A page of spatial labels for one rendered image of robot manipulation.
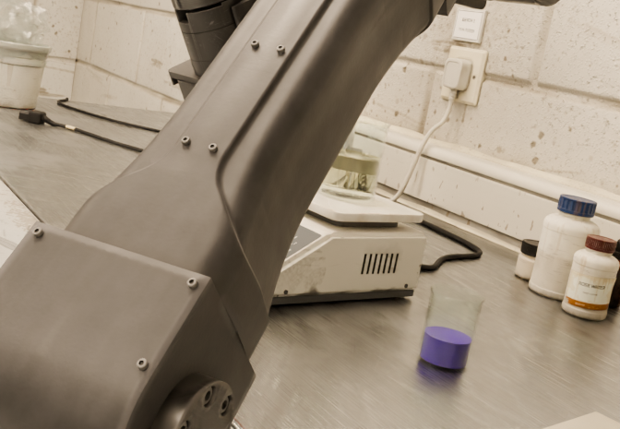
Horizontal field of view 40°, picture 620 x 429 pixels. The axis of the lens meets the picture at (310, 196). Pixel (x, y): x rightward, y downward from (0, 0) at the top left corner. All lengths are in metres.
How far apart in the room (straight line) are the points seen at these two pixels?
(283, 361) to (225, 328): 0.39
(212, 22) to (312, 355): 0.27
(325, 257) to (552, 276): 0.32
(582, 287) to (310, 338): 0.36
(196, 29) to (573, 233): 0.51
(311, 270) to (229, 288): 0.51
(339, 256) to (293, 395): 0.22
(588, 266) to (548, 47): 0.43
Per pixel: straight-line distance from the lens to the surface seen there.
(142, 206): 0.28
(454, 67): 1.38
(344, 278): 0.81
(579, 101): 1.24
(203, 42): 0.69
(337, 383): 0.64
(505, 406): 0.67
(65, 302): 0.26
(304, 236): 0.79
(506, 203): 1.25
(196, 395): 0.25
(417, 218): 0.86
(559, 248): 1.01
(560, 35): 1.28
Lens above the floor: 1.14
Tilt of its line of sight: 10 degrees down
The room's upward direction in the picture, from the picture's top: 11 degrees clockwise
